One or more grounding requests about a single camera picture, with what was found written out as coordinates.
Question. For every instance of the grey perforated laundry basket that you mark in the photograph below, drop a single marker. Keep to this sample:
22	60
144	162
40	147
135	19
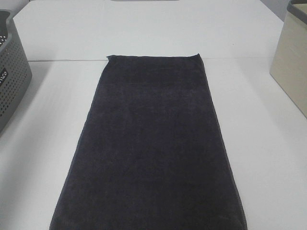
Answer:
15	72

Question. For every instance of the dark grey towel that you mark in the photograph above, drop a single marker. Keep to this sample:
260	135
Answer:
151	155

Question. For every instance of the beige storage box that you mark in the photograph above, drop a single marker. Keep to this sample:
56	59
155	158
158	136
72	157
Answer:
289	65

